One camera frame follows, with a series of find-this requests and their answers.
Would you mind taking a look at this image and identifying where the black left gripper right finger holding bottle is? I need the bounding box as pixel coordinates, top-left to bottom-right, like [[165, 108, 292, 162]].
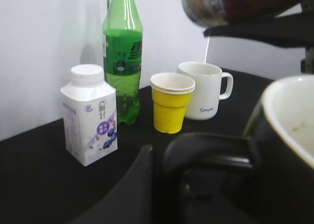
[[204, 2, 314, 48]]

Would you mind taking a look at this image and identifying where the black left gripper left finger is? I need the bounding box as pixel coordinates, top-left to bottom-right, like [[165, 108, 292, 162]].
[[72, 145, 155, 224]]

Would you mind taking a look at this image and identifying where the Nescafe coffee bottle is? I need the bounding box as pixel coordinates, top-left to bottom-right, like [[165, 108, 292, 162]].
[[181, 0, 304, 28]]

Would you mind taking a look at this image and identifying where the black mug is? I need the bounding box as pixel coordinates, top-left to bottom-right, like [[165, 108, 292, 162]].
[[162, 74, 314, 224]]

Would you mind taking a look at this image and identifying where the white mug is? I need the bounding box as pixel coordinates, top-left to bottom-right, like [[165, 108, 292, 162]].
[[177, 62, 234, 120]]

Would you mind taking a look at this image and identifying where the green sprite bottle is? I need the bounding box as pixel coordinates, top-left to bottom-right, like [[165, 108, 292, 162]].
[[102, 0, 143, 125]]

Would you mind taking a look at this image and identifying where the white blueberry yogurt carton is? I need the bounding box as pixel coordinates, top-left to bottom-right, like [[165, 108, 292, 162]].
[[61, 64, 118, 167]]

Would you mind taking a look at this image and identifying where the yellow paper cup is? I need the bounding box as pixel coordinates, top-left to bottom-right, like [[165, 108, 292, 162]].
[[150, 73, 195, 134]]

